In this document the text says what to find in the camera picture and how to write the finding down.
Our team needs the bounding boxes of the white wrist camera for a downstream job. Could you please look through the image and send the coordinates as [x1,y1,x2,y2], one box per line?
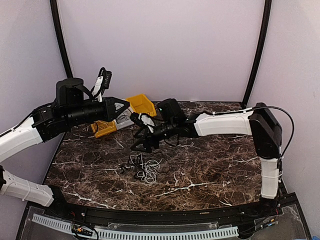
[90,67,112,102]
[130,112,155,133]

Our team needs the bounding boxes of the right yellow plastic bin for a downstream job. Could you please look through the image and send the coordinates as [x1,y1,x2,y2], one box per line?
[125,94,157,117]

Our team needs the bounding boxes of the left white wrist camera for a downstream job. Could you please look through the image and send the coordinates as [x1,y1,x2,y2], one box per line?
[90,67,112,102]

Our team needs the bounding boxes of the white slotted cable duct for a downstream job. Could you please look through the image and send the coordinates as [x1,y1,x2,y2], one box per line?
[31,214,239,240]

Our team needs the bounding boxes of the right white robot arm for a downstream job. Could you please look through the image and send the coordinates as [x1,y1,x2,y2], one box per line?
[130,98,282,217]

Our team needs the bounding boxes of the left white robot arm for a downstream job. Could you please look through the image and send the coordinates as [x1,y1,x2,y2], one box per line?
[0,78,130,218]

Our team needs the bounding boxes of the left black frame post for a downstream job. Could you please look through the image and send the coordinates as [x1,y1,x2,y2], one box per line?
[49,0,73,78]

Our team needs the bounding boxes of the right black frame post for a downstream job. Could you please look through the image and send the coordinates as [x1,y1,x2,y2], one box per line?
[241,0,272,109]

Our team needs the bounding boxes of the yellow plastic bin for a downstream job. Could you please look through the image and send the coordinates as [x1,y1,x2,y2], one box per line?
[125,94,157,117]
[90,120,117,138]

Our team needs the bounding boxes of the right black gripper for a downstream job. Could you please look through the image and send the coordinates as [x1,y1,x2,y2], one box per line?
[130,119,177,154]

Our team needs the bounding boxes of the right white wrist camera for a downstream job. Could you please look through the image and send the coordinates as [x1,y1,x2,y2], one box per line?
[130,112,155,133]

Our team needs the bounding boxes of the grey plastic bin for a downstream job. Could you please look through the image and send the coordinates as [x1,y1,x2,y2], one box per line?
[114,108,134,130]

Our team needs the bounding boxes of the thin black cable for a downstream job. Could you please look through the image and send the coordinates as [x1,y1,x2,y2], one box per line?
[116,111,132,124]

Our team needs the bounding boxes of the black front rail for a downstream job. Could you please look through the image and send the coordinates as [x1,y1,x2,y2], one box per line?
[42,192,298,228]

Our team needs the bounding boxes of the left yellow plastic bin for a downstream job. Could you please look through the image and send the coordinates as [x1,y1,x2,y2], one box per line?
[90,120,117,138]

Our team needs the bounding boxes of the black frame post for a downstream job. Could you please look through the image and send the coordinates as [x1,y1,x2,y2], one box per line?
[241,0,272,109]
[49,0,73,78]

